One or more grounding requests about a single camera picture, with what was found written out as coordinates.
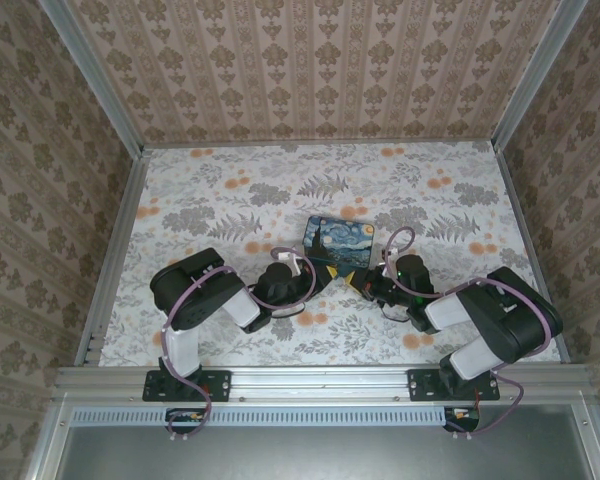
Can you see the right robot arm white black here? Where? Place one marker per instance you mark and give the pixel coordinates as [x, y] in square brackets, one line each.
[510, 320]

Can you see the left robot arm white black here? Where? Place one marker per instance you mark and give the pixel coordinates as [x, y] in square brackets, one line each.
[195, 295]

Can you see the starry night print tin box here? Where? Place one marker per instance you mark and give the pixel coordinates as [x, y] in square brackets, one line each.
[342, 240]

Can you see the black power connector module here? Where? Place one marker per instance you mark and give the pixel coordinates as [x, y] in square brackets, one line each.
[185, 417]
[462, 417]

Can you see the grey metal panel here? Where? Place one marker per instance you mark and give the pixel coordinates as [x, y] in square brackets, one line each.
[330, 452]

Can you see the aluminium mounting rail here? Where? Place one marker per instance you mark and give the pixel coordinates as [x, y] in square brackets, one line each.
[320, 382]

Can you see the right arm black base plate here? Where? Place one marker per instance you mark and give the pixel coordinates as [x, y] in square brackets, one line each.
[425, 385]

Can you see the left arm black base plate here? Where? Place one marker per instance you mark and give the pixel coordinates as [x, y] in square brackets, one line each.
[215, 385]

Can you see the aluminium table edge rail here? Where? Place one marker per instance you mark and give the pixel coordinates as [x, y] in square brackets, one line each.
[530, 250]
[125, 215]

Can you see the aluminium corner post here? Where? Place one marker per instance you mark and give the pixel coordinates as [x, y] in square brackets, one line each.
[535, 70]
[95, 75]

